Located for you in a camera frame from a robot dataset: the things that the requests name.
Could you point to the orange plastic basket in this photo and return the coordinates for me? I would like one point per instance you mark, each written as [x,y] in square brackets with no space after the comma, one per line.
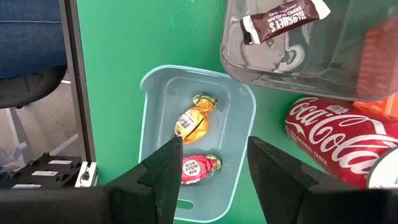
[392,109]

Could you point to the blue office chair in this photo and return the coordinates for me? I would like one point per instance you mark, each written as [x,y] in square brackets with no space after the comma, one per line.
[31,37]

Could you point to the black chair seat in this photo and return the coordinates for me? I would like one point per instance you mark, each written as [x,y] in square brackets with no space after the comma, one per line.
[25,90]

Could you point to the grey translucent plastic bin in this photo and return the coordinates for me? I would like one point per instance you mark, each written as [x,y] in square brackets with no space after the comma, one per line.
[280,62]

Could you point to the brown Hershey's candy bar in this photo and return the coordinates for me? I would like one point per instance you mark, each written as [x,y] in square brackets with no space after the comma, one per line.
[280,21]

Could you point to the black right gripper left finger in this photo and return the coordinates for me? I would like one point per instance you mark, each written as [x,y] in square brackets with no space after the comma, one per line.
[77,205]

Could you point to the red truffle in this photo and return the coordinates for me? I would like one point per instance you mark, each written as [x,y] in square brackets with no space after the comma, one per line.
[196,168]

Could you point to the yellow truffle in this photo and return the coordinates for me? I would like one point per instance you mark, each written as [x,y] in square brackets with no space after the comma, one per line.
[192,124]

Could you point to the black labelled device box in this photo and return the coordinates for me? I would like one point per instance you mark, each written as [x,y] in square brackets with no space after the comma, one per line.
[18,179]

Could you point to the silver metal bracket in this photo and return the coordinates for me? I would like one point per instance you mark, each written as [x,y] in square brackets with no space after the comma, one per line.
[90,174]

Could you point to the black table frame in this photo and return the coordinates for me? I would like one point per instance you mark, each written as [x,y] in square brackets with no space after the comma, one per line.
[77,93]

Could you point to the teal plastic bin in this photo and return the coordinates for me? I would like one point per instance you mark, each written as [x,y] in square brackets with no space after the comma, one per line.
[230,124]

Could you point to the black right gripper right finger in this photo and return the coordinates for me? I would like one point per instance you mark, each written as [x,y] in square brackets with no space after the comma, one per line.
[311,205]

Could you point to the red Coca-Cola can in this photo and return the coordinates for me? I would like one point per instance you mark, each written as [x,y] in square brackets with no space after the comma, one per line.
[335,137]

